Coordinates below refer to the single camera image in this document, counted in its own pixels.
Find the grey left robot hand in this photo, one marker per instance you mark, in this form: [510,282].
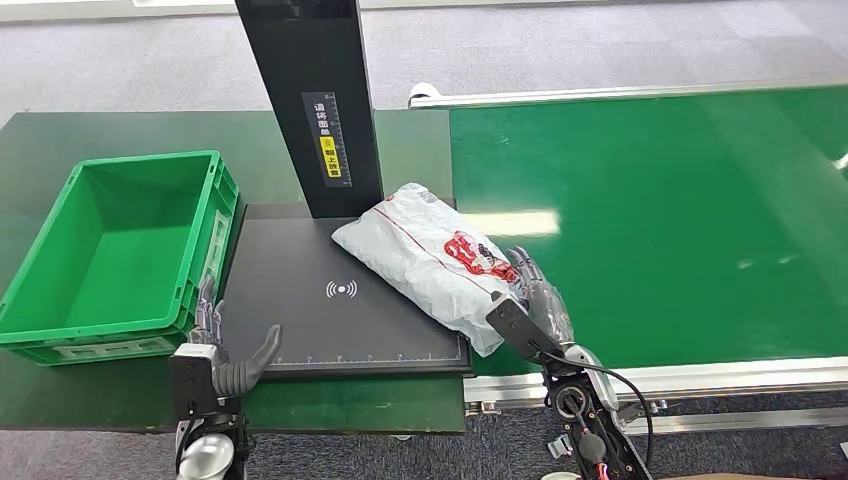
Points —
[242,374]

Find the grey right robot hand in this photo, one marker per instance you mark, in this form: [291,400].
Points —
[546,308]

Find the grey plastic mailer package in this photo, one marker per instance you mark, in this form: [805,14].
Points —
[424,258]

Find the black inbound scanner machine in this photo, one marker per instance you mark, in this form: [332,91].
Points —
[305,305]

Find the green conveyor belt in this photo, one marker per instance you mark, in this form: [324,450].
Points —
[696,232]

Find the white conveyor end roller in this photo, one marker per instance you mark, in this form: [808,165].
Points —
[421,93]

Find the green plastic crate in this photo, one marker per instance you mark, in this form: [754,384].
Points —
[126,265]

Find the black yellow label sticker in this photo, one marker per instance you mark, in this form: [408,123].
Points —
[327,139]

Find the dark green table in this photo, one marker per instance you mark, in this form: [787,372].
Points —
[53,132]

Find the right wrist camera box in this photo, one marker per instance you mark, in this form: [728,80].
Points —
[523,328]

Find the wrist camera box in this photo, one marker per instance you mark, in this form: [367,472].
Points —
[192,381]
[523,328]

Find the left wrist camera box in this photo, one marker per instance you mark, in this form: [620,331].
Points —
[192,381]

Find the metal conveyor leg bracket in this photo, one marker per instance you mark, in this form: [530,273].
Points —
[560,445]

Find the aluminium conveyor frame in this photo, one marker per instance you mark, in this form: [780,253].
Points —
[762,374]

